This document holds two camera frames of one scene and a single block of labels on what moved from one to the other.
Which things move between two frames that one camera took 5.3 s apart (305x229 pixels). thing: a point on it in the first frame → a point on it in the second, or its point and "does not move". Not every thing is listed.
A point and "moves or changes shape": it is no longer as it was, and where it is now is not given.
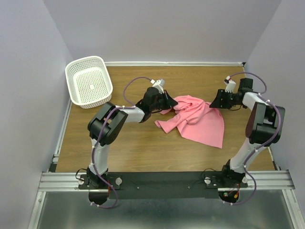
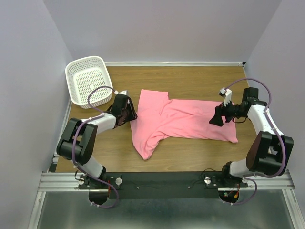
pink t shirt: (195, 119) moves or changes shape
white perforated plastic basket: (88, 82) does not move
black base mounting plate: (164, 185) does not move
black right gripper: (217, 103) → (220, 110)
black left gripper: (169, 102) → (133, 115)
